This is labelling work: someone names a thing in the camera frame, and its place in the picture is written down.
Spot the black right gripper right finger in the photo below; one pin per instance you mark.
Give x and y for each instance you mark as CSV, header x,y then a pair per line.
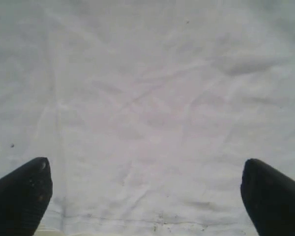
x,y
269,198

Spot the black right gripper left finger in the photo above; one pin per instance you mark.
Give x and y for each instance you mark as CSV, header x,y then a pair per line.
x,y
25,194

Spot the white t-shirt with red lettering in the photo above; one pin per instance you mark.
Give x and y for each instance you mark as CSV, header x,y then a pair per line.
x,y
147,109

